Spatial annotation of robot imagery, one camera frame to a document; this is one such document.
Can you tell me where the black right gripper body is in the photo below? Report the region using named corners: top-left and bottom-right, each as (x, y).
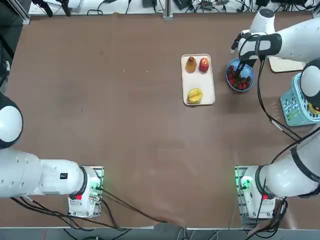
top-left (239, 56), bottom-right (258, 66)

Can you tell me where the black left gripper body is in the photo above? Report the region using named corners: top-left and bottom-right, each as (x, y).
top-left (0, 59), bottom-right (12, 86)

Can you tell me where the blue round bowl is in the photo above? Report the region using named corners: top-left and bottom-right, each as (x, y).
top-left (225, 58), bottom-right (255, 93)

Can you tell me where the red toy peach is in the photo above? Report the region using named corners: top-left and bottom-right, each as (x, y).
top-left (199, 57), bottom-right (210, 73)

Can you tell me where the white rectangular tray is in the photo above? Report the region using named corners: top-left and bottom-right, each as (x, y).
top-left (180, 53), bottom-right (216, 107)
top-left (268, 56), bottom-right (307, 74)

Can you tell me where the brown toy pear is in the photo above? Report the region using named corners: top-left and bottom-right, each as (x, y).
top-left (185, 56), bottom-right (197, 74)

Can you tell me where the light blue plastic basket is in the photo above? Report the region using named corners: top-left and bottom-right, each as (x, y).
top-left (279, 73), bottom-right (320, 127)

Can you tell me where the black tripod leg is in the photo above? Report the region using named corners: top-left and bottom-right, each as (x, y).
top-left (31, 0), bottom-right (55, 18)
top-left (58, 0), bottom-right (73, 17)

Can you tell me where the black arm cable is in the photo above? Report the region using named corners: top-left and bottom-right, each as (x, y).
top-left (256, 58), bottom-right (303, 143)

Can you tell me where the aluminium frame rail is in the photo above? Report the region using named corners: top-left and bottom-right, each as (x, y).
top-left (7, 0), bottom-right (31, 25)

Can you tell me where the aluminium profile post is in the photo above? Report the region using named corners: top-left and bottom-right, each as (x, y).
top-left (162, 0), bottom-right (174, 20)

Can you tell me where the thick black base cable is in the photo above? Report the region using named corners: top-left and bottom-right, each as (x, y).
top-left (246, 194), bottom-right (288, 237)
top-left (9, 196), bottom-right (131, 232)
top-left (98, 187), bottom-right (186, 226)

